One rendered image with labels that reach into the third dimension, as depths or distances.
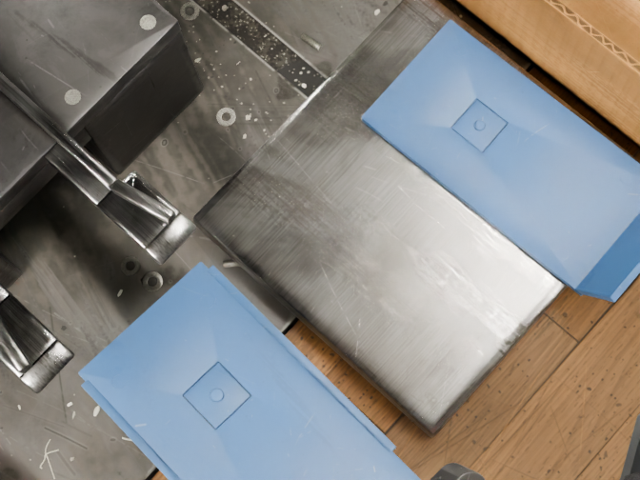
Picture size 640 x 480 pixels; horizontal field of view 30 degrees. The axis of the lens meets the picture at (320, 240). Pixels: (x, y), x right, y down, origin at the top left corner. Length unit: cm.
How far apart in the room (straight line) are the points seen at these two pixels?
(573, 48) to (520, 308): 13
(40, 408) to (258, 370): 15
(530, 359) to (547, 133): 11
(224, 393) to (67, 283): 15
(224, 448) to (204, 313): 6
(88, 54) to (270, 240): 13
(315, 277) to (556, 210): 12
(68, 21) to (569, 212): 26
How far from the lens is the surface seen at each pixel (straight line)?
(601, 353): 61
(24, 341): 53
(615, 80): 59
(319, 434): 49
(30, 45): 58
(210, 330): 51
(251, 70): 64
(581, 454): 60
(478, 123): 60
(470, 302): 58
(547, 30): 60
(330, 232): 59
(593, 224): 59
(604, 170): 60
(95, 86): 56
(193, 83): 62
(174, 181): 63
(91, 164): 54
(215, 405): 50
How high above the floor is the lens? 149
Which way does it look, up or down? 75 degrees down
